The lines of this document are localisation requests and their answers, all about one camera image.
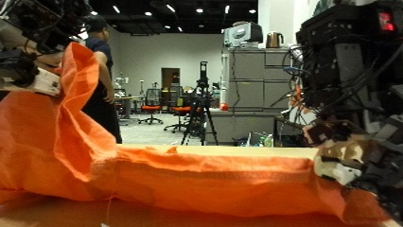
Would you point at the orange button-up shirt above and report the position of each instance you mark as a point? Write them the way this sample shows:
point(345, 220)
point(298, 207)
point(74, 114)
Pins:
point(189, 183)

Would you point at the copper electric kettle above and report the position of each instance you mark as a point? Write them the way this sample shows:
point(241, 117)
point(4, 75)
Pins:
point(273, 40)

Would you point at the ceiling light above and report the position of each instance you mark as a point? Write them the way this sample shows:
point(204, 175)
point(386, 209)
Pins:
point(226, 8)
point(115, 8)
point(252, 11)
point(148, 13)
point(171, 8)
point(200, 10)

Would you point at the dark side table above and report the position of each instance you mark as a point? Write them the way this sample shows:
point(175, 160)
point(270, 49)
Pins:
point(276, 132)

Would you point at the green plastic bottle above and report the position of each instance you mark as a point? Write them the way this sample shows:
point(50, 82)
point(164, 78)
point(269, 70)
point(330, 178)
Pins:
point(269, 140)

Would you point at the person in dark shirt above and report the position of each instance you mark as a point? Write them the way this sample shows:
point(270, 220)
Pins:
point(103, 107)

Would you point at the grey box-shaped device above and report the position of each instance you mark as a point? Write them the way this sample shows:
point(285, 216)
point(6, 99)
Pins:
point(244, 33)

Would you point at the low grey cabinet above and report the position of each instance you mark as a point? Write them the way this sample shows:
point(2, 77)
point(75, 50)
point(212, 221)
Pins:
point(240, 126)

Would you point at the wooden lab desk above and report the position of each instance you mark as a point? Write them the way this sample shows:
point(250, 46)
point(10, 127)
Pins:
point(125, 98)

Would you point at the small red ball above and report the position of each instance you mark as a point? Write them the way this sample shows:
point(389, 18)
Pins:
point(224, 106)

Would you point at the brown wooden door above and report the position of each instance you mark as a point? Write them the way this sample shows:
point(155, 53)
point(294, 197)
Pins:
point(168, 78)

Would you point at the orange seat office chair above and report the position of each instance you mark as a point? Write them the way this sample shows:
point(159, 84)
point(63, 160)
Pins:
point(151, 108)
point(180, 109)

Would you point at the black camera tripod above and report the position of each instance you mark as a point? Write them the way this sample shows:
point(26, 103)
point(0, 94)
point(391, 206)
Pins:
point(203, 85)

